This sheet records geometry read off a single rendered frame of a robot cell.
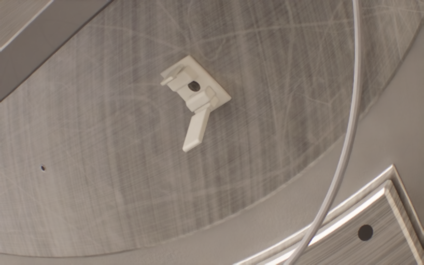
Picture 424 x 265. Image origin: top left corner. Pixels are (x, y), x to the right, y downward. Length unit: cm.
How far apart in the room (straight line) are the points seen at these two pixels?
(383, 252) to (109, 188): 14
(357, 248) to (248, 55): 10
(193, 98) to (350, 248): 9
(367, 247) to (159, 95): 11
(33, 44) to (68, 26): 2
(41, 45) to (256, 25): 9
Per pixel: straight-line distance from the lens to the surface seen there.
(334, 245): 96
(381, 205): 94
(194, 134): 94
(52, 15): 90
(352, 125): 90
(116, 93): 97
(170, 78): 95
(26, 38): 92
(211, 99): 95
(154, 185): 99
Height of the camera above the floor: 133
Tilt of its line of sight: 35 degrees down
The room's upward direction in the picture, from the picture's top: 6 degrees counter-clockwise
